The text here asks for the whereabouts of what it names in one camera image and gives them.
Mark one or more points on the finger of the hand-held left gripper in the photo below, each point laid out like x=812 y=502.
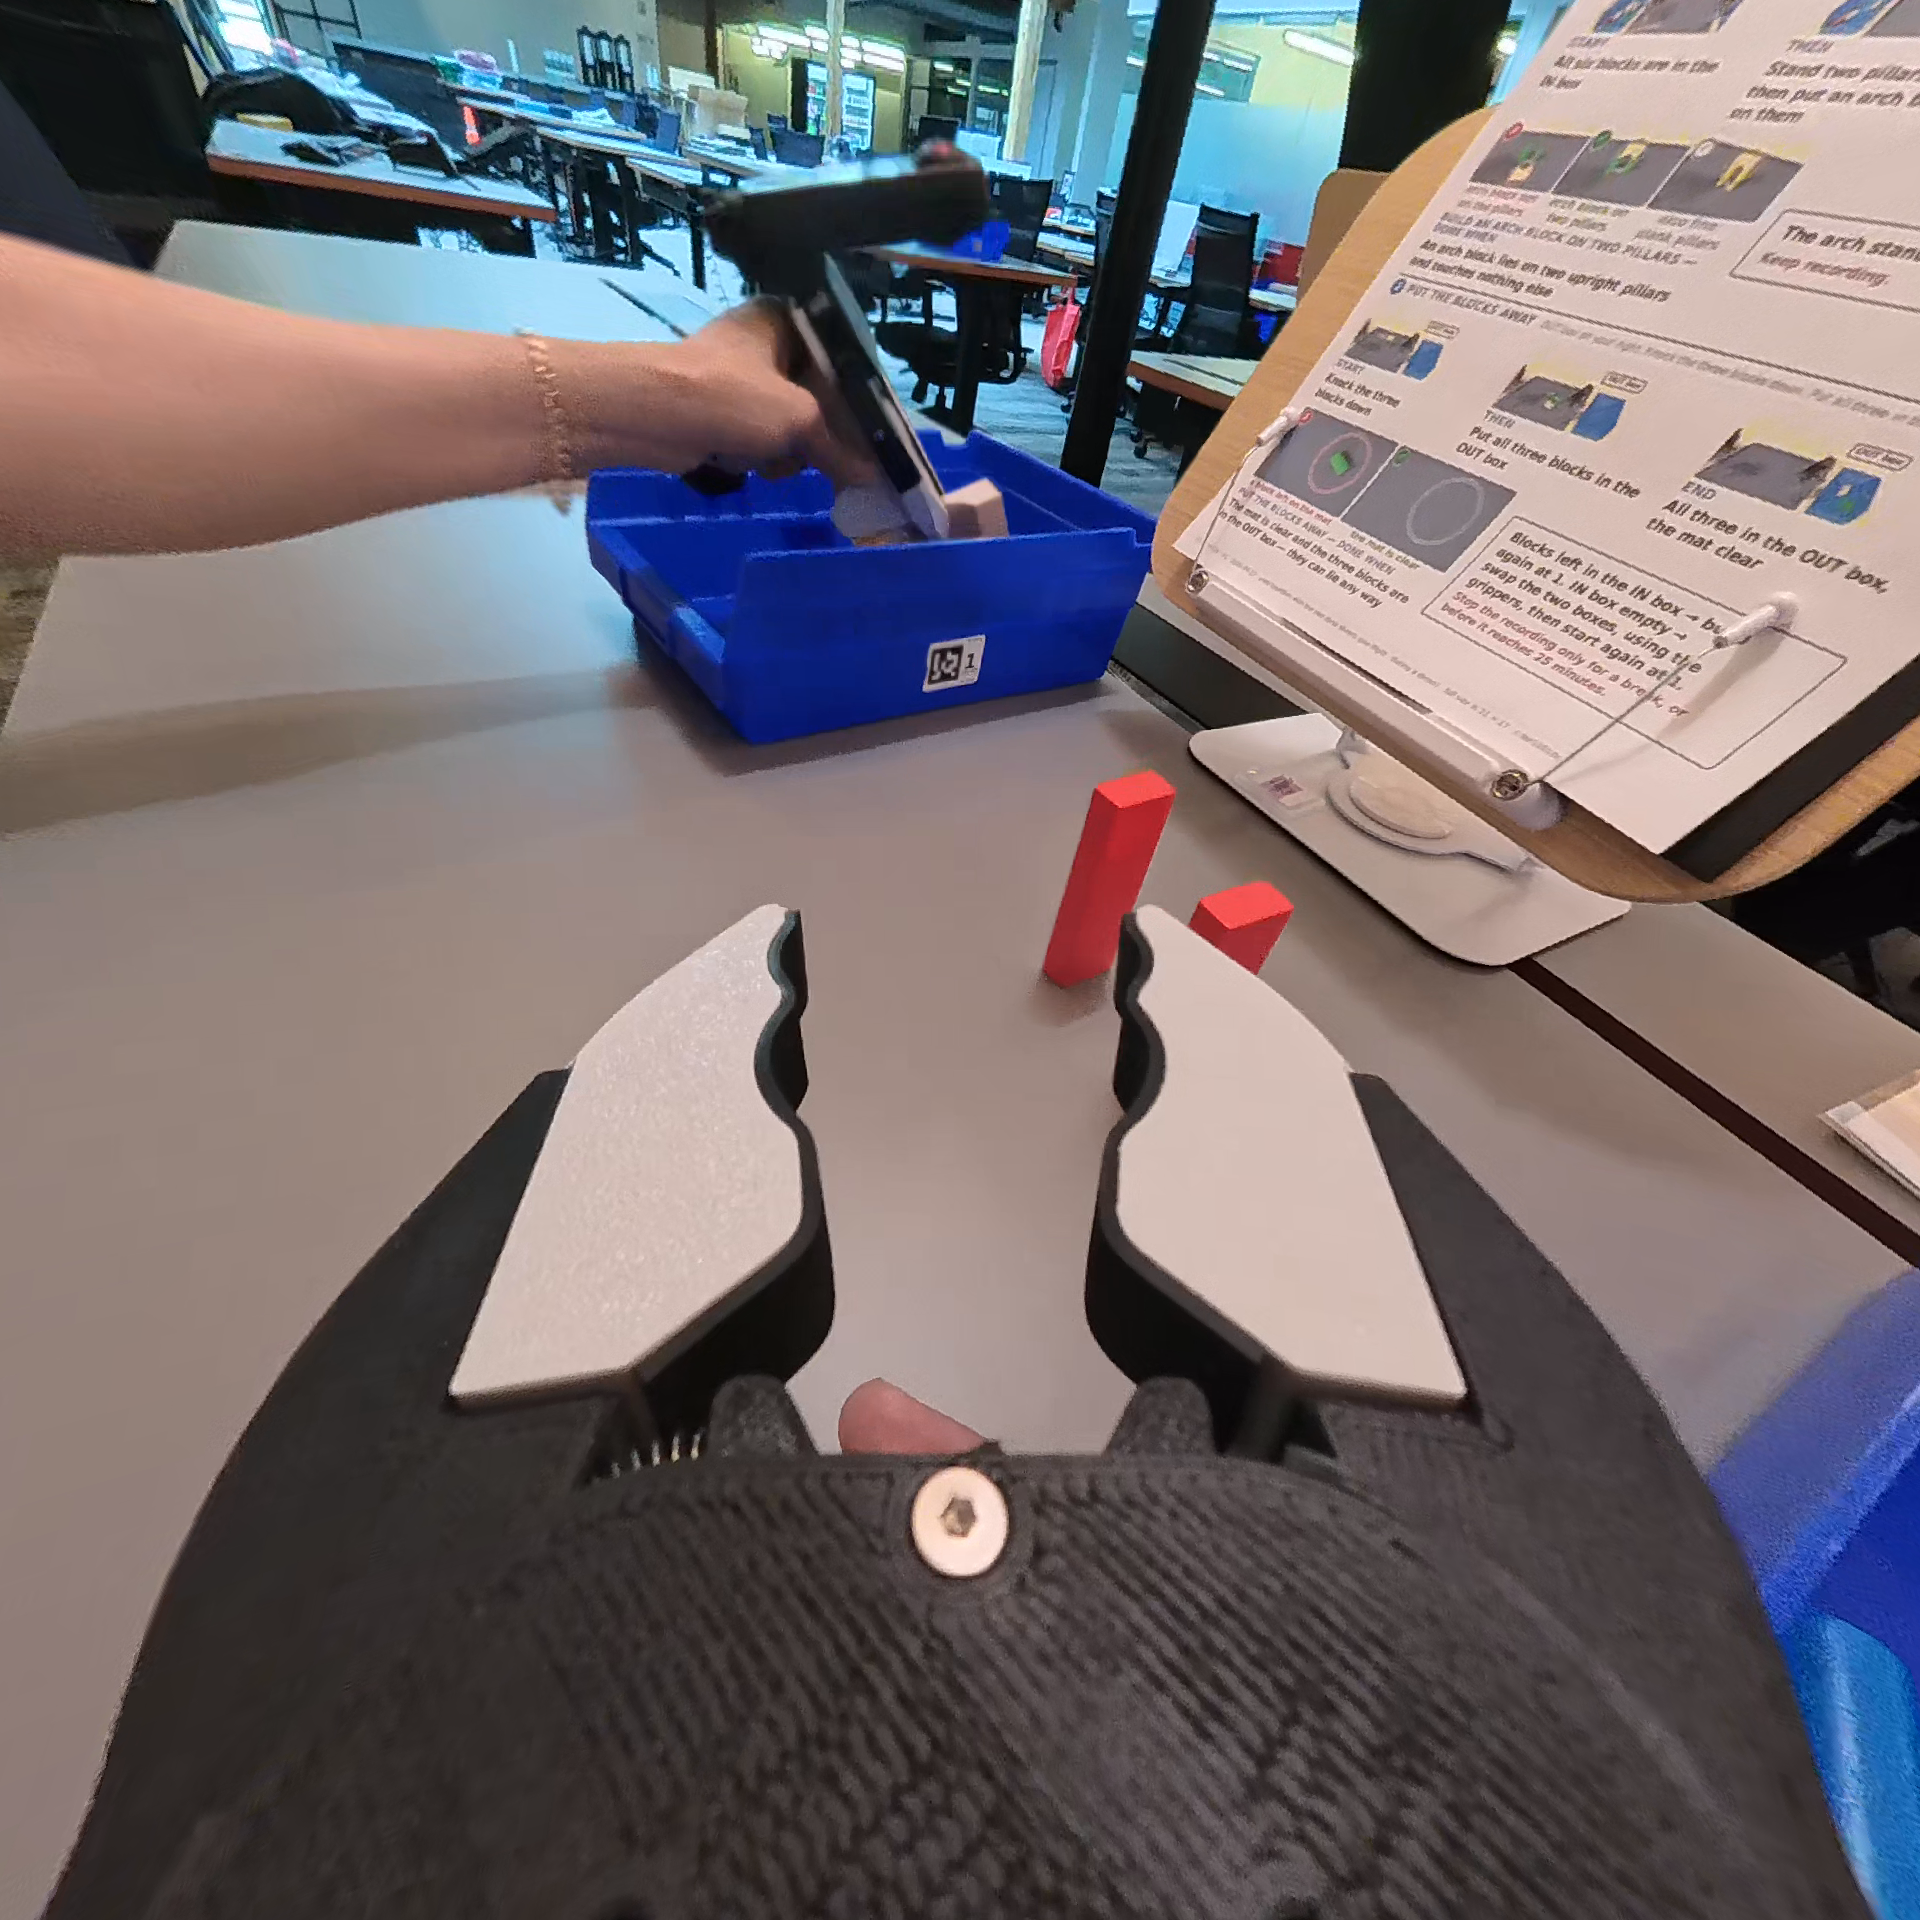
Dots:
x=873 y=513
x=884 y=405

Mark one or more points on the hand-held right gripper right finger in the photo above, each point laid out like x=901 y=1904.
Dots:
x=1276 y=1185

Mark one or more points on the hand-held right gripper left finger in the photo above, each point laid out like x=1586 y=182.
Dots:
x=661 y=1171

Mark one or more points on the tan wooden block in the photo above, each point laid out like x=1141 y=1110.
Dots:
x=979 y=513

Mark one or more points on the blue plastic bin with label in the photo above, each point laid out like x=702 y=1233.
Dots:
x=901 y=628

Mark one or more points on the red wooden block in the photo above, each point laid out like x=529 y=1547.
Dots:
x=1243 y=916
x=1101 y=884

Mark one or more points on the person's left forearm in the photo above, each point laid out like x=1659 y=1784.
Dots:
x=270 y=405

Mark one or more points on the person's left hand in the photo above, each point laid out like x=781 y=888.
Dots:
x=691 y=398

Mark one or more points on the person's right hand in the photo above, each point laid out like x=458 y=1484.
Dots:
x=901 y=1421

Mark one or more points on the wooden office desk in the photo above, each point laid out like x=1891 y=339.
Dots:
x=1193 y=373
x=973 y=267
x=374 y=181

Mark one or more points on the white printed bin label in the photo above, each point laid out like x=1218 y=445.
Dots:
x=953 y=665

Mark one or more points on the red bag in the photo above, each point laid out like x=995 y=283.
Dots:
x=1061 y=346

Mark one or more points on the black pillar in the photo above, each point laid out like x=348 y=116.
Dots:
x=1148 y=225
x=1424 y=75

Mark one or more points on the white document stand base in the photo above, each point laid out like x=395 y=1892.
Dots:
x=1441 y=901

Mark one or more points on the black office chair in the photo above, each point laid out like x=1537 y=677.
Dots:
x=1224 y=270

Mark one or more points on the pale paper sheet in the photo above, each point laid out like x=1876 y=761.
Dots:
x=1882 y=1132

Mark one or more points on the black backing board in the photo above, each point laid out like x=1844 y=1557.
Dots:
x=1800 y=809

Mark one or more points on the printed instruction sheet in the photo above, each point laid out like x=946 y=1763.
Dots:
x=1621 y=451

